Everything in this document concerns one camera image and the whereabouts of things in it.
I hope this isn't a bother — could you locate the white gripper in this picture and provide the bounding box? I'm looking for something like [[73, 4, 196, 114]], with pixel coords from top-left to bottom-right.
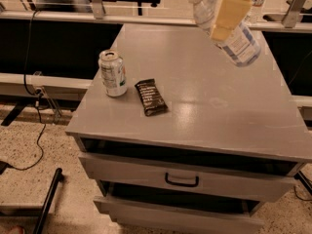
[[211, 0, 252, 42]]

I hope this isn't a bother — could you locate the clear blue plastic bottle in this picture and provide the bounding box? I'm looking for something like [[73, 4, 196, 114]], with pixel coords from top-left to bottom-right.
[[188, 0, 260, 66]]

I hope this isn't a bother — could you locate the background clear water bottle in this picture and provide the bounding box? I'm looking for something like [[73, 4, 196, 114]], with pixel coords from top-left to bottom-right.
[[245, 0, 265, 24]]

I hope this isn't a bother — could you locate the black snack bar wrapper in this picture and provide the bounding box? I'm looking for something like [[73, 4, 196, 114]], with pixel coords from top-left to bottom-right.
[[135, 79, 168, 116]]

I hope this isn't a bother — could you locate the silver soda can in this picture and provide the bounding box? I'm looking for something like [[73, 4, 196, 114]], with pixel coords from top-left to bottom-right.
[[98, 50, 128, 97]]

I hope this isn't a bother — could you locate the grey drawer cabinet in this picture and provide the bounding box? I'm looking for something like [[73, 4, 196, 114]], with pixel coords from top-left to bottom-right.
[[65, 23, 312, 234]]

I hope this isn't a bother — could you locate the upper grey drawer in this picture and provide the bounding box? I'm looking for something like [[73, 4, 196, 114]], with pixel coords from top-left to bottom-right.
[[79, 152, 294, 202]]

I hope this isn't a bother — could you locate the grey drawer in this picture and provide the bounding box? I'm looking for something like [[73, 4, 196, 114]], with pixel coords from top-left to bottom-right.
[[79, 152, 294, 202], [94, 196, 264, 234]]

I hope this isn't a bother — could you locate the lower grey drawer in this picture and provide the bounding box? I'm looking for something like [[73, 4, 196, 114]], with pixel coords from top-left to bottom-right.
[[94, 196, 264, 234]]

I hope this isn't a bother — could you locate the black metal leg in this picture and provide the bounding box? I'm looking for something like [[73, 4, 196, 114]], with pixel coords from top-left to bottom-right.
[[32, 168, 63, 234]]

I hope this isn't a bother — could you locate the metal guard rail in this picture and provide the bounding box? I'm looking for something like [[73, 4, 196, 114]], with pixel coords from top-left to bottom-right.
[[0, 0, 312, 34]]

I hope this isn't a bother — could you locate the black drawer handle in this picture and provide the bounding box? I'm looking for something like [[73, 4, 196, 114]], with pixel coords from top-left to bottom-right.
[[164, 173, 199, 188]]

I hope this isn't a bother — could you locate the black power cable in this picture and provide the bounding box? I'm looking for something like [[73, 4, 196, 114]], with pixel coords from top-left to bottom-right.
[[6, 10, 47, 172]]

